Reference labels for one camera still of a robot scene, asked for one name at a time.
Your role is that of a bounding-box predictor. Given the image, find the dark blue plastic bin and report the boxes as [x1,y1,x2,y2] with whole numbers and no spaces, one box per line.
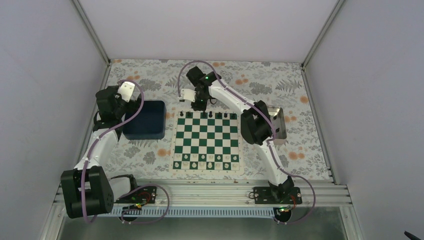
[122,100,167,140]

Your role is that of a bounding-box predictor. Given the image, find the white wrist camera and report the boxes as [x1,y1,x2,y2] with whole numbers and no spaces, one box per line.
[117,81,136,103]
[178,88,196,103]

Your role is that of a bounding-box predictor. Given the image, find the aluminium rail frame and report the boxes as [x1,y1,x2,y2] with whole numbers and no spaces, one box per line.
[52,180,353,208]

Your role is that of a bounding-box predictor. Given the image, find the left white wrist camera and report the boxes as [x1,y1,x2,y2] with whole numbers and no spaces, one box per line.
[117,81,136,103]

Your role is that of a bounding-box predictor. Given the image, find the green white chessboard mat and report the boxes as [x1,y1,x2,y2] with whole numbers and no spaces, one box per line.
[169,110,244,175]

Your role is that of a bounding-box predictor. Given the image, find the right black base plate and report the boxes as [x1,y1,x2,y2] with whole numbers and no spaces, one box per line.
[249,186,303,205]

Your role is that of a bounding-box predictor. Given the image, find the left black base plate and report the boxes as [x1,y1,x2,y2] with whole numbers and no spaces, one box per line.
[114,186,157,205]

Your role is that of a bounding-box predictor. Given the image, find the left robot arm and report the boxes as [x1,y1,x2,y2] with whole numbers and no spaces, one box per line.
[60,80,144,223]

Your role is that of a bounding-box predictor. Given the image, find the purple cable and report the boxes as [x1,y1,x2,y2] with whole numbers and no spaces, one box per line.
[177,60,316,225]
[81,79,170,225]

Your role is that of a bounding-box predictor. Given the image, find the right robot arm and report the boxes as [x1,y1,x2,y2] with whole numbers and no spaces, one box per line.
[180,66,294,204]

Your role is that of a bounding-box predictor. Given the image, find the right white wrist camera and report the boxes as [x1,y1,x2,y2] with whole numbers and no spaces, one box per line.
[178,88,196,103]

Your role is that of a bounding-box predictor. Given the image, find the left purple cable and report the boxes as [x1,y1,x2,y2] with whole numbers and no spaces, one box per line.
[81,79,170,225]

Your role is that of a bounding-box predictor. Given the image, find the floral patterned table mat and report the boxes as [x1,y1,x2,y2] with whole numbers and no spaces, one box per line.
[104,59,330,181]

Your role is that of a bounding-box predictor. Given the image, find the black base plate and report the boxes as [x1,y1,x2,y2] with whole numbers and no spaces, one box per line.
[249,186,303,205]
[114,186,157,205]

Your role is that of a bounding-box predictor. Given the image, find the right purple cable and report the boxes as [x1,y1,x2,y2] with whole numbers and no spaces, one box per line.
[177,60,316,225]

